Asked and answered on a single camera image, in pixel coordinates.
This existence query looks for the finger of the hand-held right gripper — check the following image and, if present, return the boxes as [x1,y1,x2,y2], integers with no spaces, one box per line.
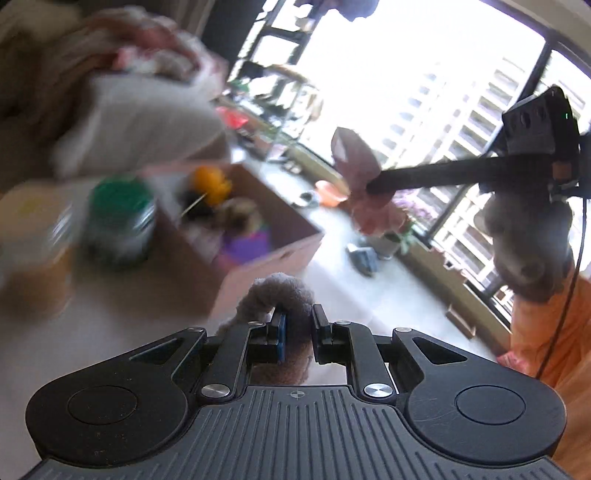
[367,157,554,195]

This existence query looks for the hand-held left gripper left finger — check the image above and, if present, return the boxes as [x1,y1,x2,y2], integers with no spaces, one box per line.
[124,307,288,402]

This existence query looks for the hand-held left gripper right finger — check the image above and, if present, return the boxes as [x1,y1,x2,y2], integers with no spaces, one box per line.
[311,304,476,401]

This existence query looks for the grey fuzzy sock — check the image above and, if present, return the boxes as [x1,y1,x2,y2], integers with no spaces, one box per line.
[217,272,317,387]

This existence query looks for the pink cardboard box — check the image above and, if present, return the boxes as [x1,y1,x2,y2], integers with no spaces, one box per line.
[137,161,325,320]

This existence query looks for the purple felt pouch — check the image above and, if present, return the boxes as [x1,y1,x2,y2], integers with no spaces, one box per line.
[221,228,271,265]

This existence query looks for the pink cloth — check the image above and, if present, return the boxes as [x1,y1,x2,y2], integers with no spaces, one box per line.
[331,127,408,236]

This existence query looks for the striped furry tail toy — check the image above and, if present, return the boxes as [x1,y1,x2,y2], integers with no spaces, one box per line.
[216,198,265,232]

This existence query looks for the orange yellow plush toy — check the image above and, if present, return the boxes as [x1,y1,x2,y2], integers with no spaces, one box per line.
[191,165,234,207]

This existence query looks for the person's right hand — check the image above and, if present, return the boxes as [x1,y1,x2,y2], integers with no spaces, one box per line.
[475,191,575,304]

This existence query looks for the purple flowering potted plant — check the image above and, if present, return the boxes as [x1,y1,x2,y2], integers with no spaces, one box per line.
[368,190,417,260]

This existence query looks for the grey blue slippers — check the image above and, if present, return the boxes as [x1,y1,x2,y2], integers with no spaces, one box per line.
[346,242,380,278]

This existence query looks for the small orange basin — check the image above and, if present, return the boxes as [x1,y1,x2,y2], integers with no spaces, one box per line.
[315,179,350,208]

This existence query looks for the green lidded jar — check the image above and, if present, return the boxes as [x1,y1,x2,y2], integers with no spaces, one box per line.
[84,177,158,267]

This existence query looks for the metal shoe rack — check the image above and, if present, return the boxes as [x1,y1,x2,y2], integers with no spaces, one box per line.
[225,59,325,158]

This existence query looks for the hanging dark clothes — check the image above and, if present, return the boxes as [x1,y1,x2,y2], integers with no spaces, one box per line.
[294,0,380,22]

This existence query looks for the red plastic basin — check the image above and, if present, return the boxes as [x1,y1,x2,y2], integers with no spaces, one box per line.
[221,106,249,131]

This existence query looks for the clear lidded jar tan label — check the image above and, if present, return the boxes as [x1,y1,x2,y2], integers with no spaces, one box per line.
[0,184,78,320]

